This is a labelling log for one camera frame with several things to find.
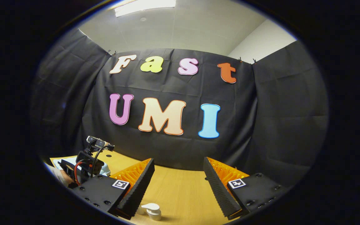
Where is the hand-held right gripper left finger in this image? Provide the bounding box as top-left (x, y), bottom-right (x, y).
top-left (72, 158), bottom-right (155, 220)

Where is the white pump bottle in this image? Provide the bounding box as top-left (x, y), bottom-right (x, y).
top-left (136, 202), bottom-right (162, 222)

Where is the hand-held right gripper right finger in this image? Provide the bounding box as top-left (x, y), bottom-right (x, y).
top-left (203, 157), bottom-right (290, 221)

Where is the black backdrop cloth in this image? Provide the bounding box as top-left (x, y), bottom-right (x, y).
top-left (30, 28), bottom-right (330, 188)

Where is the ceiling light panel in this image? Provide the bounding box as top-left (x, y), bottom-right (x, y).
top-left (114, 0), bottom-right (177, 18)

